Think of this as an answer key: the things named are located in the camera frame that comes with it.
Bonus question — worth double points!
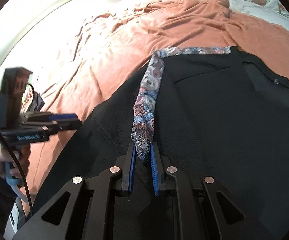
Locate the black garment with patterned trim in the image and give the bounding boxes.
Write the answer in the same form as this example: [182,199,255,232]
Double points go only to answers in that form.
[34,47,289,239]

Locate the person's left hand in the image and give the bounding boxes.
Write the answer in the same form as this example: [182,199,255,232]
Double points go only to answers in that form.
[0,145,31,179]

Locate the orange-brown bed blanket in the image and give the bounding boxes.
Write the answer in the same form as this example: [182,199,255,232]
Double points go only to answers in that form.
[21,0,289,215]

